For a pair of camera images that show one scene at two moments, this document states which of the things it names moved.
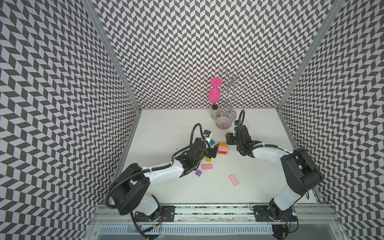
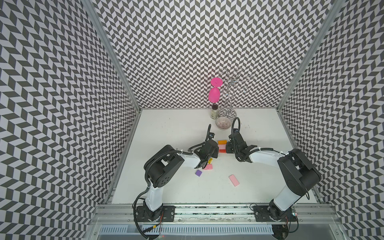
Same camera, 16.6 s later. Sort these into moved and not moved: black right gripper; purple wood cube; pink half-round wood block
Moved: black right gripper
Not moved: purple wood cube; pink half-round wood block
